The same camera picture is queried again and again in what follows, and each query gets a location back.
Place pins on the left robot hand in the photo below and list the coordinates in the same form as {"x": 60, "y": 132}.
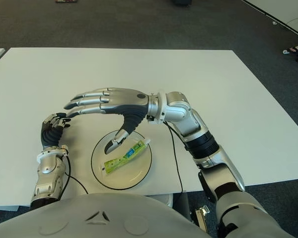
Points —
{"x": 52, "y": 134}

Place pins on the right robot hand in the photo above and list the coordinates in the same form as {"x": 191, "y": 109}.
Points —
{"x": 124, "y": 101}

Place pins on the green white toothpaste tube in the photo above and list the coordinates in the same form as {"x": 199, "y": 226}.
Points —
{"x": 125, "y": 156}

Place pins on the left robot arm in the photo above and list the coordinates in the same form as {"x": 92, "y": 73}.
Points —
{"x": 48, "y": 173}

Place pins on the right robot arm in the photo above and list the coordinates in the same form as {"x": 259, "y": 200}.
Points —
{"x": 208, "y": 148}

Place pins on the white plate with black rim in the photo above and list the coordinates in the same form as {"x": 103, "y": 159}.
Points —
{"x": 139, "y": 171}

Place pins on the grey robot torso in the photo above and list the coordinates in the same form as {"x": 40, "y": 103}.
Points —
{"x": 96, "y": 218}

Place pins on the black object on carpet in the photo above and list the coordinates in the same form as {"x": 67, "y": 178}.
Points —
{"x": 182, "y": 2}

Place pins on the grey table leg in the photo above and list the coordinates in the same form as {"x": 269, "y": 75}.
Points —
{"x": 181, "y": 205}

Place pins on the metal bracket under table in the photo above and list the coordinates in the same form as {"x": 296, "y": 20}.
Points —
{"x": 201, "y": 217}

